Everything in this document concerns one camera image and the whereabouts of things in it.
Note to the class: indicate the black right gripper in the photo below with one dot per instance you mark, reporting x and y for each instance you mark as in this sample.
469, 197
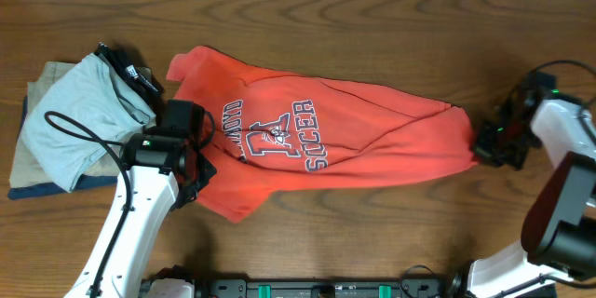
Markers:
483, 154

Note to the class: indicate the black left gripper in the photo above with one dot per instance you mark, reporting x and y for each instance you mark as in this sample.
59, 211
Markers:
208, 170

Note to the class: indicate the red soccer t-shirt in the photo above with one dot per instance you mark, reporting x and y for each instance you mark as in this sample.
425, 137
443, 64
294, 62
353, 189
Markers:
280, 131

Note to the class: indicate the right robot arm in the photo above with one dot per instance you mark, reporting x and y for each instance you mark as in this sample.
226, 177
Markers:
557, 243

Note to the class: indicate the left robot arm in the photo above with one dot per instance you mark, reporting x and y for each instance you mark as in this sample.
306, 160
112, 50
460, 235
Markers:
161, 170

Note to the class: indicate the black folded garment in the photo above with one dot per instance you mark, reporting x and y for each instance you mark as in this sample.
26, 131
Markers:
128, 72

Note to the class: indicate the light grey folded shirt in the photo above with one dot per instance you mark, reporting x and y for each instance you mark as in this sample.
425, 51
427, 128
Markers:
93, 95

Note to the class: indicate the beige folded garment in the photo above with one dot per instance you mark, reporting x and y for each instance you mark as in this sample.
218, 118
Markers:
91, 93

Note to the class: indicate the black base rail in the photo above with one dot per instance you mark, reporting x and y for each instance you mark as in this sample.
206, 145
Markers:
415, 282

